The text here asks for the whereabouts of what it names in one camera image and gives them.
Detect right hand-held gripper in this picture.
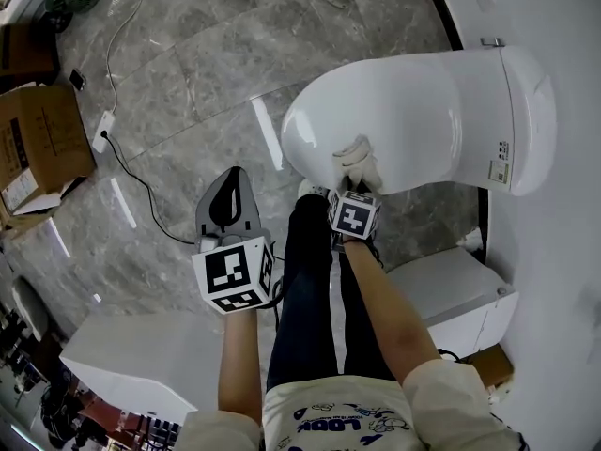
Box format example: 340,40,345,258
327,188,382,254

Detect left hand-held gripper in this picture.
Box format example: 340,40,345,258
191,166,276,317

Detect white wiping cloth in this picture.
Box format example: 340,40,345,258
331,132,384,194

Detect white toilet lid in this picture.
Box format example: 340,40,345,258
280,54,464,194

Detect person's left forearm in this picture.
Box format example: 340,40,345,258
218,310,264,425

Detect person's right forearm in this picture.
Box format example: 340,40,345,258
340,240,442,387

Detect white toilet with tank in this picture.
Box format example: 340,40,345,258
280,44,559,197

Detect person's left white shoe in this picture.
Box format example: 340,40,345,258
298,179,330,199

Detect person's dark trousers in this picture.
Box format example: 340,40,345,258
266,194,400,392

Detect white cabinet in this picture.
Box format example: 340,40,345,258
384,245,520,359

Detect white power strip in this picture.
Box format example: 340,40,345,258
91,109,116,154

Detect glossy white fixture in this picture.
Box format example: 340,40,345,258
59,311,226,425

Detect large open cardboard box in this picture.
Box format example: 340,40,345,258
0,85,98,215

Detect person's printed cream shirt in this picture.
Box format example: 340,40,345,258
180,359,530,451

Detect wooden counter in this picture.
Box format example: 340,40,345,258
469,345,516,392

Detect closed cardboard box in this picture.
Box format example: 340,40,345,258
0,23,61,93

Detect small black bin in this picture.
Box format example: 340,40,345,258
39,10,74,35

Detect black power cable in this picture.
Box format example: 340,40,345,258
100,132,198,246

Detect white cable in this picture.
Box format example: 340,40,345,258
105,0,149,113

